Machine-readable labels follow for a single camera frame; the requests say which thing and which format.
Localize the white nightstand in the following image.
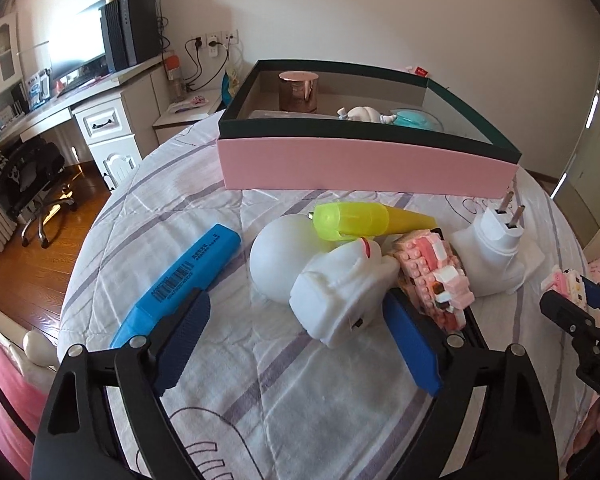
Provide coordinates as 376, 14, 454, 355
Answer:
152, 87, 226, 148

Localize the pink bed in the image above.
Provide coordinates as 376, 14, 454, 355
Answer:
0, 310, 46, 461

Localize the orange-capped bottle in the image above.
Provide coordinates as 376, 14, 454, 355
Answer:
166, 56, 185, 101

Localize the white desk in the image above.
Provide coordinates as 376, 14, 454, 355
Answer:
0, 52, 181, 191

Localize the blue highlighter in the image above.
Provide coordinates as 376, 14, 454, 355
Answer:
110, 223, 242, 350

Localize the white plug adapter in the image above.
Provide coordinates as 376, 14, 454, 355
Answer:
452, 192, 546, 297

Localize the pink box with dark rim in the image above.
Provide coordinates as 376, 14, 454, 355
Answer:
216, 59, 523, 198

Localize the black computer monitor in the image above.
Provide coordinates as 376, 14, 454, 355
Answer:
47, 35, 106, 83

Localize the long metal door handle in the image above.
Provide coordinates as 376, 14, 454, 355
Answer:
555, 72, 600, 201

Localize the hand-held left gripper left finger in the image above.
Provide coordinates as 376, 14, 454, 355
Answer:
32, 289, 212, 480

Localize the white bedpost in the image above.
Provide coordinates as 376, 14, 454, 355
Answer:
22, 330, 61, 366

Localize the rose gold cup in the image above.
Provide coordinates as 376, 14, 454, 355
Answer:
278, 71, 320, 112

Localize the black computer tower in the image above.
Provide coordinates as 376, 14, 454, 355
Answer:
100, 0, 161, 72

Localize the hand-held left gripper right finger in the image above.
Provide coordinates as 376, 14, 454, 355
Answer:
382, 289, 561, 480

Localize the white door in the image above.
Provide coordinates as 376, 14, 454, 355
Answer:
525, 45, 600, 241

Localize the black power cable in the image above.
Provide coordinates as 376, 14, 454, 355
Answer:
184, 42, 231, 92

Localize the blue white product box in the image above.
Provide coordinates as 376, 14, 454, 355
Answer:
27, 71, 51, 111

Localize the black office chair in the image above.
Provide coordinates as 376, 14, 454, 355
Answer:
0, 135, 81, 248

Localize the teal round compact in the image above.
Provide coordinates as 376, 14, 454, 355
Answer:
391, 109, 443, 131

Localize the white dog figurine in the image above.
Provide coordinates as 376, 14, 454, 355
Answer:
250, 214, 400, 348

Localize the yellow highlighter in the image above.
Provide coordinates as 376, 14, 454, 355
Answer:
312, 201, 437, 242

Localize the white glass-door cabinet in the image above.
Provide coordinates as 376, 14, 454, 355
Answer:
0, 10, 21, 106

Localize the small beige doll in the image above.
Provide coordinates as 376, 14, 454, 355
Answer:
337, 105, 398, 123

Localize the pink brick-built figure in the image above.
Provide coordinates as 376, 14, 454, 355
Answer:
392, 229, 476, 331
542, 267, 588, 306

